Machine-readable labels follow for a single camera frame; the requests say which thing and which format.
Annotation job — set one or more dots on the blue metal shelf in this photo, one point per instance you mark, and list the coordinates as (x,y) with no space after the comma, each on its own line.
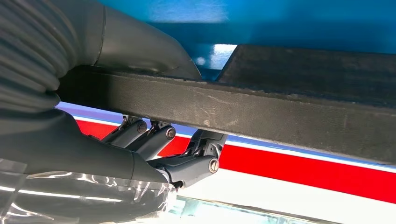
(278,21)

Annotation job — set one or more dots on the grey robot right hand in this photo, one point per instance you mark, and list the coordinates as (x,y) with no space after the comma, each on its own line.
(77,160)

